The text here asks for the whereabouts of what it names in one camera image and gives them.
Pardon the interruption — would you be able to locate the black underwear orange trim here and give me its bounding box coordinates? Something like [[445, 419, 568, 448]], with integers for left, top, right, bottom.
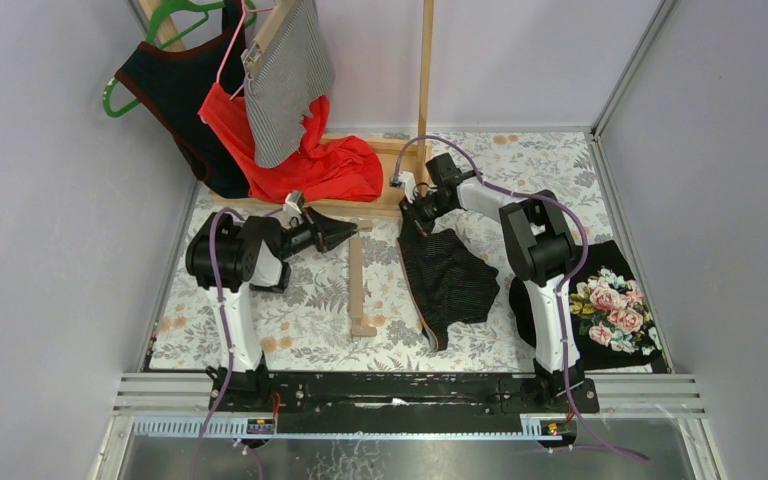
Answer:
[[398, 222, 500, 352]]

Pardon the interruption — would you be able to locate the grey striped underwear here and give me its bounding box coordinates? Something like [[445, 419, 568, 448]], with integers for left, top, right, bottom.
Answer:
[[243, 0, 335, 168]]

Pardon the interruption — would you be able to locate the wooden clip hanger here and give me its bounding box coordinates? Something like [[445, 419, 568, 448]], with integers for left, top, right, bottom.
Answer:
[[241, 0, 297, 77]]

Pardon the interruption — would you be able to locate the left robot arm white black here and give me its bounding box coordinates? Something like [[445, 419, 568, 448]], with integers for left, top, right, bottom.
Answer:
[[185, 207, 359, 373]]

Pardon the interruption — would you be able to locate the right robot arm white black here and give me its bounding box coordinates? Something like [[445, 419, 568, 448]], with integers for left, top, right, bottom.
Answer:
[[390, 154, 580, 374]]

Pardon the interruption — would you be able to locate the green plastic hanger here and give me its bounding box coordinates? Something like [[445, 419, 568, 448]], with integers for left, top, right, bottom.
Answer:
[[101, 0, 225, 118]]

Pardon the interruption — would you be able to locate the wooden clothes rack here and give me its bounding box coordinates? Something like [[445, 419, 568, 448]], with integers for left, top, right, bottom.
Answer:
[[129, 1, 435, 219]]

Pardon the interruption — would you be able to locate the floral patterned table mat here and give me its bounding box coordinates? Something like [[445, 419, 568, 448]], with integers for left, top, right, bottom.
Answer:
[[152, 129, 657, 374]]

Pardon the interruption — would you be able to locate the dark tank top red trim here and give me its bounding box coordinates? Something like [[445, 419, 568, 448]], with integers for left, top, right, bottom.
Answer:
[[114, 1, 249, 199]]

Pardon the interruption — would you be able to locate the black floral garment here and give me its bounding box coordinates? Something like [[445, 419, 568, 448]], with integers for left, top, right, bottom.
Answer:
[[508, 239, 669, 372]]

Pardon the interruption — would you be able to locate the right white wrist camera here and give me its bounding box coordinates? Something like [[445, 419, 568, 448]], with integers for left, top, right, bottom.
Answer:
[[390, 170, 417, 202]]

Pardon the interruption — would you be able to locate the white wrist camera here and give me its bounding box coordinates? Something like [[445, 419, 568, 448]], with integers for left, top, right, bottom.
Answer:
[[282, 190, 305, 216], [390, 170, 417, 202]]

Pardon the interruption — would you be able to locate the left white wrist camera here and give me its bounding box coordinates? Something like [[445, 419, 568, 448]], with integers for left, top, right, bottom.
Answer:
[[282, 190, 305, 216]]

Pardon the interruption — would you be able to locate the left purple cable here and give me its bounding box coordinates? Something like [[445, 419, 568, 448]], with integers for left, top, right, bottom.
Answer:
[[188, 206, 286, 480]]

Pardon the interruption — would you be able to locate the purple cable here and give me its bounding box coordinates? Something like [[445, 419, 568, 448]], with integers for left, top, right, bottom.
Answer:
[[188, 206, 286, 480], [390, 135, 652, 462]]

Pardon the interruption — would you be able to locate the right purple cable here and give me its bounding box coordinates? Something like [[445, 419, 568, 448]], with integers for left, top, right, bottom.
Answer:
[[390, 135, 652, 462]]

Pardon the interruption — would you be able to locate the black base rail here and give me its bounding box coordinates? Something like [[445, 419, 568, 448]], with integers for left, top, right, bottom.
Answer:
[[206, 367, 600, 435]]

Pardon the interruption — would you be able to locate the pink wire hanger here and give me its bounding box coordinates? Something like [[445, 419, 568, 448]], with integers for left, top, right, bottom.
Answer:
[[215, 1, 277, 85]]

